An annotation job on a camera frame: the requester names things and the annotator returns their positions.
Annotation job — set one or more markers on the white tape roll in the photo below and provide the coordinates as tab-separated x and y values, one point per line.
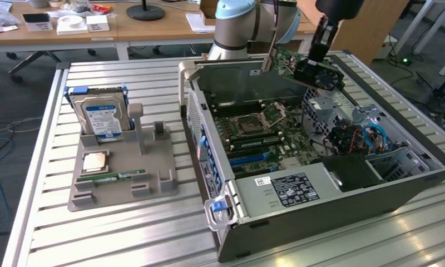
71	20

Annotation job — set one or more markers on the green RAM stick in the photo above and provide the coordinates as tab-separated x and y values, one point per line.
107	177

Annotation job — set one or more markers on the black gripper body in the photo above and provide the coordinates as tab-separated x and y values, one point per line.
341	8

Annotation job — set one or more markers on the flat white box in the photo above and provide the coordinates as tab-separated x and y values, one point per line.
72	30

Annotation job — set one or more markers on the wooden desk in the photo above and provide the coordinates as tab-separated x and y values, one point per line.
140	30
40	37

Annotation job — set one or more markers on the metal socket cover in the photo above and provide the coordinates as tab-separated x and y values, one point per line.
275	112

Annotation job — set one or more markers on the CPU socket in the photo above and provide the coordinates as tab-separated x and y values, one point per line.
249	125

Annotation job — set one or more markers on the white table frame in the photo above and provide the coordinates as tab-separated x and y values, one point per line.
436	27

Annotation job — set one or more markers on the clear plastic bag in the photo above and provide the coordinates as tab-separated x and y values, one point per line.
0	12

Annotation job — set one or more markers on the blue expansion slot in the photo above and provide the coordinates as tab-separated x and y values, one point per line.
248	159

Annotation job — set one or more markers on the black RAM slot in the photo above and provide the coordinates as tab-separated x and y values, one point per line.
237	103
241	111

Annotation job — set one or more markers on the white cube box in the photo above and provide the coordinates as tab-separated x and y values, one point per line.
97	24

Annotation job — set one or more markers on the perforated metal drive cage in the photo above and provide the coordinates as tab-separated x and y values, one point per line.
323	111

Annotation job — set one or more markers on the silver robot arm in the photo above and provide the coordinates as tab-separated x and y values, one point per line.
232	33

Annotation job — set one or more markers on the grey cup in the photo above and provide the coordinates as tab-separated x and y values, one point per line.
39	3

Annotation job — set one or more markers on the white paper stack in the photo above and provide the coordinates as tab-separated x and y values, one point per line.
199	25

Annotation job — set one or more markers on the blue plastic latch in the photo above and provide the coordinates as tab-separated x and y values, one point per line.
217	207

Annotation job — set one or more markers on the wooden cabinet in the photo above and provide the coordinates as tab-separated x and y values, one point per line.
375	33

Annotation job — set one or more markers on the black lamp base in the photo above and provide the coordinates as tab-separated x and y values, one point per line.
144	14

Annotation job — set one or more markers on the grey parts rack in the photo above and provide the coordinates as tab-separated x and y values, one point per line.
115	194

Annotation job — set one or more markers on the hard disk blue caddy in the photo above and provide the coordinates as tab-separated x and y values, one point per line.
100	119

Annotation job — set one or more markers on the green motherboard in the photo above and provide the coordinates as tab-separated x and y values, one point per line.
293	142

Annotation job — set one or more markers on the copper topped CPU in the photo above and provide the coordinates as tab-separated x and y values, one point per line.
95	162

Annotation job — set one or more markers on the red packet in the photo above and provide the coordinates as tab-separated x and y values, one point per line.
100	9

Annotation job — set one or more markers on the white box black top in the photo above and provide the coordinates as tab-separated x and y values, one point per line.
40	26

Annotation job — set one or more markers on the grey power supply unit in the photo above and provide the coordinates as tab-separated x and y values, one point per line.
260	200

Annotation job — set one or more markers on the white paper label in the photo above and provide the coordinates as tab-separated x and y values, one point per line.
3	28

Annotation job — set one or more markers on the black chair base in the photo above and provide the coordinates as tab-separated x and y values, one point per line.
29	59

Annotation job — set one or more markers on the open dark PC case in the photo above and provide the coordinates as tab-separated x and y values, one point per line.
319	222

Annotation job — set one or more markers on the silver disk bay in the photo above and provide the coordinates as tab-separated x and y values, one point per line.
400	164

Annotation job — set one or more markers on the brown cardboard box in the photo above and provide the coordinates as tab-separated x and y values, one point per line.
208	8

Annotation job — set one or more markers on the white electrical box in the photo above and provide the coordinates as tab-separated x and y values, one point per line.
389	47

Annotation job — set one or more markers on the graphics card with fan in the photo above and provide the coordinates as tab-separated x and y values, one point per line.
320	79

